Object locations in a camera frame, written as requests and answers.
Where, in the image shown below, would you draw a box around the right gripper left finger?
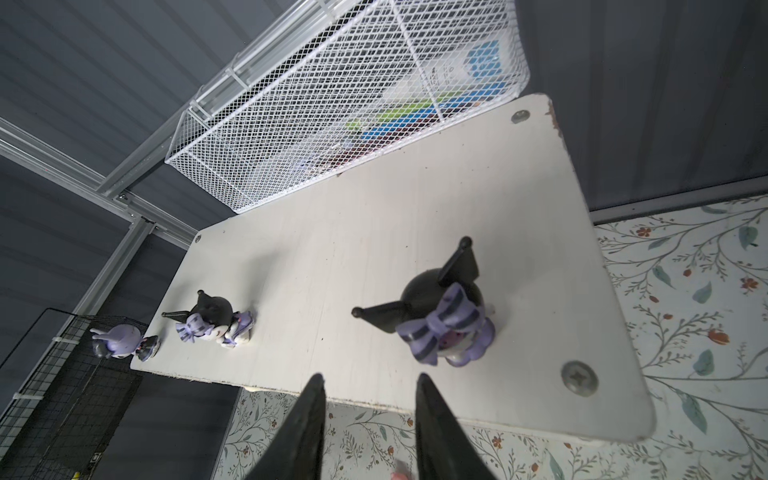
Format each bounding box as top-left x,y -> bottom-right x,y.
245,373 -> 326,480

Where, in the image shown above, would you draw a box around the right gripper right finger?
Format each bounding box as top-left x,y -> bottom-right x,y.
415,373 -> 495,480

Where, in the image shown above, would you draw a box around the black purple toy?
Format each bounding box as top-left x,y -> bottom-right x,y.
351,236 -> 496,368

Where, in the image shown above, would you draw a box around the black purple toy figure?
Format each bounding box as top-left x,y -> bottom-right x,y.
161,290 -> 255,349

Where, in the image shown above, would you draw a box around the white two-tier shelf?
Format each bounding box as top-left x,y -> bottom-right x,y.
134,94 -> 656,442

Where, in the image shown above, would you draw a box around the pens in white basket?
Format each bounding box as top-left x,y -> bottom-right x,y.
307,32 -> 514,174

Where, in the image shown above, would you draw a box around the black wire wall basket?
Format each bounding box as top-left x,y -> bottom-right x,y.
1,315 -> 145,479

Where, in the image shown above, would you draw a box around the white mesh wall basket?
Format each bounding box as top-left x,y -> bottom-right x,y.
166,1 -> 530,214

